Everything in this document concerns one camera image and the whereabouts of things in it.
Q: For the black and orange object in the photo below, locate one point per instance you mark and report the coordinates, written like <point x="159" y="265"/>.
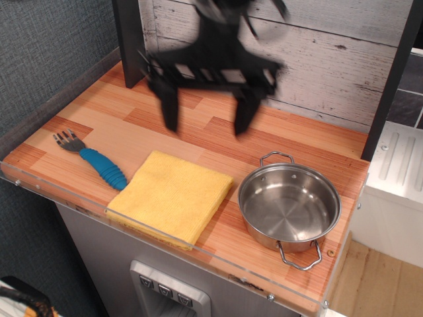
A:
<point x="18" y="298"/>

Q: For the dark left shelf post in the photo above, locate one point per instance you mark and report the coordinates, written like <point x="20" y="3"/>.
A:
<point x="131" y="41"/>

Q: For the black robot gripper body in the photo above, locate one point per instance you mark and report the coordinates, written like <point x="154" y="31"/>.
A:
<point x="216" y="59"/>

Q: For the grey toy fridge cabinet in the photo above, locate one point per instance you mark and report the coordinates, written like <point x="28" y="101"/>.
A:
<point x="107" y="253"/>

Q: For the dark shelf post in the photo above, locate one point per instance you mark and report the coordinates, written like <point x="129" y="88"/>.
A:
<point x="408" y="37"/>
<point x="131" y="41"/>

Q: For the yellow folded cloth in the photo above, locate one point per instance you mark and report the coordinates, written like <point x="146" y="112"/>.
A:
<point x="170" y="199"/>

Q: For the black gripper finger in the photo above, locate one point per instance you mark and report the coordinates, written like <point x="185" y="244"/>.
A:
<point x="248" y="103"/>
<point x="170" y="105"/>

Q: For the silver ice dispenser panel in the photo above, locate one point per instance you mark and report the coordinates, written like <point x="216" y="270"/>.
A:
<point x="160" y="294"/>

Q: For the stainless steel pot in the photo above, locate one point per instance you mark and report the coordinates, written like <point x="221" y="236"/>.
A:
<point x="289" y="208"/>

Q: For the clear acrylic edge guard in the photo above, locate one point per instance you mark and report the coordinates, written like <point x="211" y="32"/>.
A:
<point x="225" y="242"/>

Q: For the dark right shelf post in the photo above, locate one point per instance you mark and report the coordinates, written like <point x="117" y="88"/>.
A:
<point x="408" y="37"/>

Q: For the blue handled metal fork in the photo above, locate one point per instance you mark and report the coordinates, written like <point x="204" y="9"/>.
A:
<point x="105" y="168"/>

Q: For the white toy sink unit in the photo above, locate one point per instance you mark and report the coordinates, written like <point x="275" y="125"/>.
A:
<point x="388" y="216"/>

